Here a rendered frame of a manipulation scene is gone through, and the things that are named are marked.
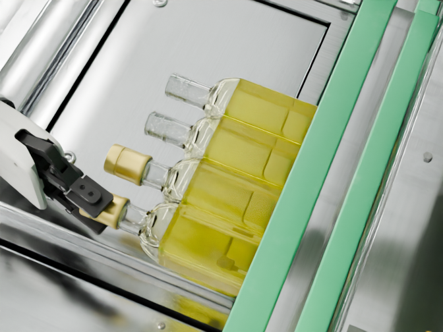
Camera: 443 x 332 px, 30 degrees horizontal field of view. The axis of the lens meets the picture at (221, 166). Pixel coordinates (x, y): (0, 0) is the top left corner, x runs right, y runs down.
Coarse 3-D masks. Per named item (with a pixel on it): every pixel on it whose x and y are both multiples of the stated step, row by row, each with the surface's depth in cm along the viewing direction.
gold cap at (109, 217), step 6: (114, 198) 87; (120, 198) 87; (126, 198) 87; (114, 204) 86; (120, 204) 86; (108, 210) 86; (114, 210) 86; (120, 210) 86; (102, 216) 86; (108, 216) 86; (114, 216) 86; (102, 222) 87; (108, 222) 86; (114, 222) 86; (114, 228) 87
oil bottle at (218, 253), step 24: (144, 216) 86; (168, 216) 85; (192, 216) 85; (144, 240) 84; (168, 240) 83; (192, 240) 83; (216, 240) 84; (240, 240) 84; (168, 264) 86; (192, 264) 83; (216, 264) 82; (240, 264) 83; (240, 288) 84
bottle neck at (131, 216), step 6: (126, 204) 87; (132, 204) 87; (126, 210) 86; (132, 210) 86; (138, 210) 86; (144, 210) 87; (120, 216) 86; (126, 216) 86; (132, 216) 86; (138, 216) 86; (120, 222) 86; (126, 222) 86; (132, 222) 86; (138, 222) 86; (120, 228) 87; (126, 228) 86; (132, 228) 86; (138, 228) 86
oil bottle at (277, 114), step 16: (224, 80) 93; (240, 80) 93; (208, 96) 93; (224, 96) 92; (240, 96) 92; (256, 96) 92; (272, 96) 92; (288, 96) 93; (208, 112) 93; (224, 112) 91; (240, 112) 91; (256, 112) 91; (272, 112) 91; (288, 112) 91; (304, 112) 92; (256, 128) 91; (272, 128) 90; (288, 128) 90; (304, 128) 91
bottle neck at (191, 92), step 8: (168, 80) 94; (176, 80) 94; (184, 80) 94; (192, 80) 95; (168, 88) 94; (176, 88) 94; (184, 88) 94; (192, 88) 94; (200, 88) 94; (208, 88) 94; (168, 96) 95; (176, 96) 94; (184, 96) 94; (192, 96) 94; (200, 96) 94; (192, 104) 95; (200, 104) 94
